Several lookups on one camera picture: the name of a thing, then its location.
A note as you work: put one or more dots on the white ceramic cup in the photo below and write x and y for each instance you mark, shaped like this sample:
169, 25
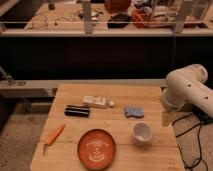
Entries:
142, 133

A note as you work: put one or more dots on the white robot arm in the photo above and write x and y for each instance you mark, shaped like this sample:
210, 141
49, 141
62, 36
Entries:
188, 84

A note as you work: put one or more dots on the orange ceramic plate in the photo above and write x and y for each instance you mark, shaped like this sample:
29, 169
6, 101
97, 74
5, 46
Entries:
96, 149

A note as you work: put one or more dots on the white plastic bottle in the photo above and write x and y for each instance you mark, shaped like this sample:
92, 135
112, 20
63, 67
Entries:
97, 102

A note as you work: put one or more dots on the blue cloth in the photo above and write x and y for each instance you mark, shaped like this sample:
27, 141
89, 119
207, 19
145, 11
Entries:
135, 112

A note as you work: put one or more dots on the black rectangular case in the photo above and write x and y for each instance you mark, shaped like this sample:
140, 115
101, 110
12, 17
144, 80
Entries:
77, 111

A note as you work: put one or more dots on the wooden table board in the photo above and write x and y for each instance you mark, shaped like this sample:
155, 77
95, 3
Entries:
161, 154

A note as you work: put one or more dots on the black bowl on bench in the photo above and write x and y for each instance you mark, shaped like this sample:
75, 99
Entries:
119, 20

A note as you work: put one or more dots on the orange container on bench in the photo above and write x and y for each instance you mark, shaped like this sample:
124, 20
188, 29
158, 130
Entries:
115, 6

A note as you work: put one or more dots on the white post left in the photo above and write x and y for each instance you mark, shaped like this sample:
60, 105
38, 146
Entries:
86, 6

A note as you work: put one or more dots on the white post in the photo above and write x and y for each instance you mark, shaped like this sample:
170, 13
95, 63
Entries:
184, 11
86, 6

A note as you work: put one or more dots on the white post right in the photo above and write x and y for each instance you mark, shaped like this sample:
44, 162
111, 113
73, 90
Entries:
184, 11

